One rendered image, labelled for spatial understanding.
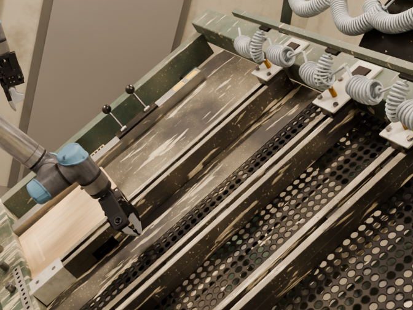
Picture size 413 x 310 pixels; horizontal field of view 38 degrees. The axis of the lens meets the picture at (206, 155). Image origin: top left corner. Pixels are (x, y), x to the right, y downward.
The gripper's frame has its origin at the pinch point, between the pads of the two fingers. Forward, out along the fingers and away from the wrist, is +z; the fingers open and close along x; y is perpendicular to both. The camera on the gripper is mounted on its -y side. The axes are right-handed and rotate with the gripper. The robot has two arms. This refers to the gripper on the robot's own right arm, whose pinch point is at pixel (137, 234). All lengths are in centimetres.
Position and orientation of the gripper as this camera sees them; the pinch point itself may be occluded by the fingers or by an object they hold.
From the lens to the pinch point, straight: 185.0
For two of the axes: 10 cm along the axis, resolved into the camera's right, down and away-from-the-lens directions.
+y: -3.4, -4.2, 8.5
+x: -8.1, 5.9, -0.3
